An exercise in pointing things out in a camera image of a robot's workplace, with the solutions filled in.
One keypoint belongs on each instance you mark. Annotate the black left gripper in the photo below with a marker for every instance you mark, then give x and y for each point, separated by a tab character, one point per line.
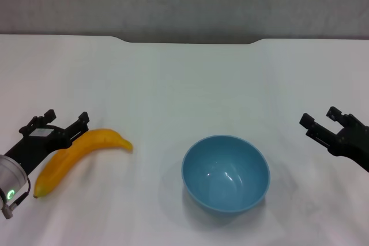
40	145

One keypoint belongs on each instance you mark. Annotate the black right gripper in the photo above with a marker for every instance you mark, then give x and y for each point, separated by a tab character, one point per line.
354	142

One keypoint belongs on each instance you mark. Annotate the yellow banana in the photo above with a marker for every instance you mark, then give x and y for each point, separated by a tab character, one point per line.
75	151

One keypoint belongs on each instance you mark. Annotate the blue plastic bowl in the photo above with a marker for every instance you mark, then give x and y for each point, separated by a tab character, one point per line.
225	177

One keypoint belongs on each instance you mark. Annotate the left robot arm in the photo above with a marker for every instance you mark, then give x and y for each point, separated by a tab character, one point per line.
10	175

